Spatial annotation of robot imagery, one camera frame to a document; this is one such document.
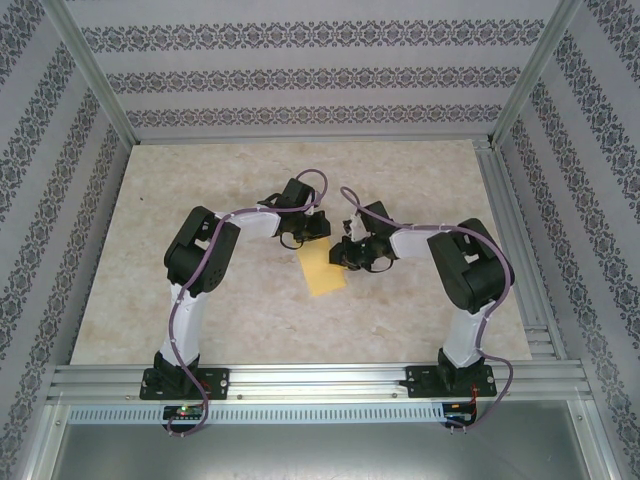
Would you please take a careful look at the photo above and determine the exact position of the yellow square paper sheet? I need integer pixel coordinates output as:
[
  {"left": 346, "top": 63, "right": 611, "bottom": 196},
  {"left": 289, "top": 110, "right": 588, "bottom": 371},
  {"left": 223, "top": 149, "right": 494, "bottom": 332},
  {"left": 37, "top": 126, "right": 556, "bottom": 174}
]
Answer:
[{"left": 295, "top": 236, "right": 349, "bottom": 299}]

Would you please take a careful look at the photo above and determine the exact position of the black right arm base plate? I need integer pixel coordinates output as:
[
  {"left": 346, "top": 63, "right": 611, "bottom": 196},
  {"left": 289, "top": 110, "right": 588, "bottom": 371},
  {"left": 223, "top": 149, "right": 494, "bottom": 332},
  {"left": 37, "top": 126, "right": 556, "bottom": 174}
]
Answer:
[{"left": 405, "top": 364, "right": 499, "bottom": 400}]

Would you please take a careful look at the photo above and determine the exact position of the aluminium mounting rail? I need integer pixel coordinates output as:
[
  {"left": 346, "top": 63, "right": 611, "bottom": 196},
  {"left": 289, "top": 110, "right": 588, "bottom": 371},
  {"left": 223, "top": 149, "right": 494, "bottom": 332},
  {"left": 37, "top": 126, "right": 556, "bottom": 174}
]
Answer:
[{"left": 47, "top": 362, "right": 597, "bottom": 404}]

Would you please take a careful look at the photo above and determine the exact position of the aluminium side rail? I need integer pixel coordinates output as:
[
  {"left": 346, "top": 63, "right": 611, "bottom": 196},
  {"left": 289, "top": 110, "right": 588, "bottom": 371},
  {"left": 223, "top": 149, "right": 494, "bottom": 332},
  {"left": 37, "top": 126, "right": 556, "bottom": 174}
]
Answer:
[{"left": 472, "top": 138, "right": 570, "bottom": 362}]

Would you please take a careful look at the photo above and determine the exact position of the circuit board with green light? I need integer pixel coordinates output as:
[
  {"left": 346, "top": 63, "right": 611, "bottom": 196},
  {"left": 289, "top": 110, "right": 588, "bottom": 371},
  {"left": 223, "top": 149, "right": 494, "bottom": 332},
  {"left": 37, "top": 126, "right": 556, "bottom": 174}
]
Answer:
[{"left": 163, "top": 405, "right": 207, "bottom": 421}]

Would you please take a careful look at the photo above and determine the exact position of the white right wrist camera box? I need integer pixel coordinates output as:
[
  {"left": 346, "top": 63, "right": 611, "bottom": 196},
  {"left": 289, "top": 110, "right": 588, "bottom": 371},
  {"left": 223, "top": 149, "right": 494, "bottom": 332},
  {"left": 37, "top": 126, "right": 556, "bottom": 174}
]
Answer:
[{"left": 343, "top": 211, "right": 365, "bottom": 242}]

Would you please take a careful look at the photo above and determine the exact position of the slotted grey cable duct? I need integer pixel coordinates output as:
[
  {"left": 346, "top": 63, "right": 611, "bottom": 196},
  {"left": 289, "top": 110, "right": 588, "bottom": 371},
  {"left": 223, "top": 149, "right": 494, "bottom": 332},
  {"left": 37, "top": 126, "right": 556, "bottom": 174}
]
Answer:
[{"left": 67, "top": 403, "right": 447, "bottom": 425}]

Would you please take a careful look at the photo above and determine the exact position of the aluminium frame post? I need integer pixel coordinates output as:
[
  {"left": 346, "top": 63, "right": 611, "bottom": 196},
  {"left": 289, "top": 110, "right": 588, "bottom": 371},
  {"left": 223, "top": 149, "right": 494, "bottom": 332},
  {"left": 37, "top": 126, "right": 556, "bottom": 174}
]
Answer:
[
  {"left": 487, "top": 0, "right": 585, "bottom": 149},
  {"left": 42, "top": 0, "right": 140, "bottom": 147}
]

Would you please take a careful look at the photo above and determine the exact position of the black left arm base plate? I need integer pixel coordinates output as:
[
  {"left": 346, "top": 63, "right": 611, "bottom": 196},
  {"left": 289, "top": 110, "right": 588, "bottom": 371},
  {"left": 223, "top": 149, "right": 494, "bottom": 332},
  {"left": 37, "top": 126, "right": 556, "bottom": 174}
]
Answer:
[{"left": 138, "top": 367, "right": 231, "bottom": 402}]

